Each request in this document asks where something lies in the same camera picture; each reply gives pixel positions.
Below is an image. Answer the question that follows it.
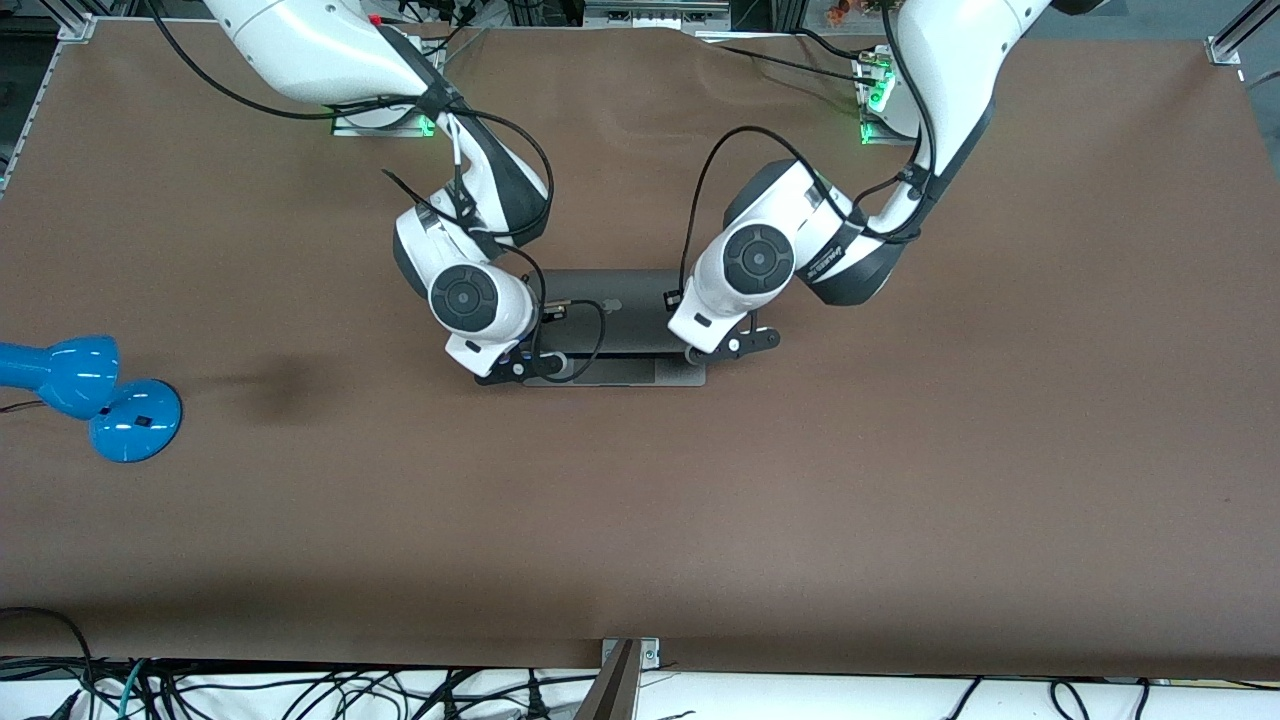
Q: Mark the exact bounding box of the silver grey laptop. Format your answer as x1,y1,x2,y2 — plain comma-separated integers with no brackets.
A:
522,268,707,388

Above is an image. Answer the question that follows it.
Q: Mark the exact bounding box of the grey equipment box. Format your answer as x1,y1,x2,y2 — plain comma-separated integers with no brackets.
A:
585,0,731,31

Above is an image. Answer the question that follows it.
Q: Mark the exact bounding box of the dark metal strut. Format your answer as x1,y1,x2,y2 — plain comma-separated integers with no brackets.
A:
572,640,642,720

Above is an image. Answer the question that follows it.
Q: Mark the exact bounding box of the blue desk lamp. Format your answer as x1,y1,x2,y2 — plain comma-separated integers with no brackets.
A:
0,334,185,465

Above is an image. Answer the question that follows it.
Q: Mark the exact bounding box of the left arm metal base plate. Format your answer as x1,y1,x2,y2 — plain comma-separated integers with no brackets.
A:
855,45,923,148

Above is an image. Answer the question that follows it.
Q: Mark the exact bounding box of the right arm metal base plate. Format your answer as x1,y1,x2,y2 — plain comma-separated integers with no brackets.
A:
330,100,441,139

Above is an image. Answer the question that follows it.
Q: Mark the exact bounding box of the long black base cable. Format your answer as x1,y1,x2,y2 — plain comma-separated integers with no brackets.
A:
715,44,871,86

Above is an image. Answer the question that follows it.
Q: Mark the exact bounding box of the short black base cable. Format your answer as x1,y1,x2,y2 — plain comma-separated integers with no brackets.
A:
795,28,881,63

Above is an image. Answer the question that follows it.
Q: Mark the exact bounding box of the metal table edge bracket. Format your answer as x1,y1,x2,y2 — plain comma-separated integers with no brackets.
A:
600,636,662,671

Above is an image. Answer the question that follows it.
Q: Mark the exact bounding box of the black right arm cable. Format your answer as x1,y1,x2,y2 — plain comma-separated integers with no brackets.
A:
145,0,609,386

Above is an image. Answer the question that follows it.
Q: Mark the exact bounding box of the teal cable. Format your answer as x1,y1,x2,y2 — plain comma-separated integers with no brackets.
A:
118,658,151,720

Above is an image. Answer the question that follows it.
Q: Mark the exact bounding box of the black looped floor cable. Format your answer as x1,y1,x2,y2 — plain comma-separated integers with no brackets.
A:
0,606,98,720

